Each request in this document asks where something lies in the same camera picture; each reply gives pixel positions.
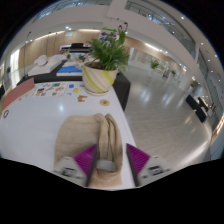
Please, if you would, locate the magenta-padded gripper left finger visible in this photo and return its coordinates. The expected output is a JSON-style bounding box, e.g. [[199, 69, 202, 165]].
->
[[52, 143, 100, 188]]

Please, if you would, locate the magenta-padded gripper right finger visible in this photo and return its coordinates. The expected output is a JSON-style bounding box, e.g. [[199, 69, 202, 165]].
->
[[125, 143, 171, 188]]

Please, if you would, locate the beige fluffy towel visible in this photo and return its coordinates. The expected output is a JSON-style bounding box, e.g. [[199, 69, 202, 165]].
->
[[53, 113, 124, 190]]

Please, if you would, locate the round wooden disc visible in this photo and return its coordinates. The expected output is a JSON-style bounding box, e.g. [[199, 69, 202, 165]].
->
[[99, 98, 111, 107]]

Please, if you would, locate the sheet with colourful stickers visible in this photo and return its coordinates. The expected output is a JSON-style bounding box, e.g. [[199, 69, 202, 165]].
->
[[33, 82, 68, 98]]

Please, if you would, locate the group of black chairs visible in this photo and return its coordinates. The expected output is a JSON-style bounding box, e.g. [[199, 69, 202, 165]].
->
[[185, 94, 210, 124]]

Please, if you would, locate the potted plant in striped pot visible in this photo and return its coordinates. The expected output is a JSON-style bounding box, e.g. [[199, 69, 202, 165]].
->
[[81, 30, 131, 97]]

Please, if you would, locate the blue mat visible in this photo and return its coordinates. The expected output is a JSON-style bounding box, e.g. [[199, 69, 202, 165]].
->
[[56, 65, 84, 77]]

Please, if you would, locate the pink flat board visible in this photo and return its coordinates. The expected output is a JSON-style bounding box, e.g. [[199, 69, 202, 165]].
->
[[1, 77, 36, 111]]

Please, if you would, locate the white architectural model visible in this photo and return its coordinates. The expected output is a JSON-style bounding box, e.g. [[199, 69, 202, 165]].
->
[[27, 54, 68, 77]]

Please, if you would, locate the black piano with purple screen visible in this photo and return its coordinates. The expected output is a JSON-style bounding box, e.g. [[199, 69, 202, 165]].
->
[[59, 42, 92, 55]]

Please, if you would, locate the green arrow sign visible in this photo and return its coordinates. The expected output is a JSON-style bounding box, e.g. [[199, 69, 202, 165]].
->
[[101, 27, 118, 34]]

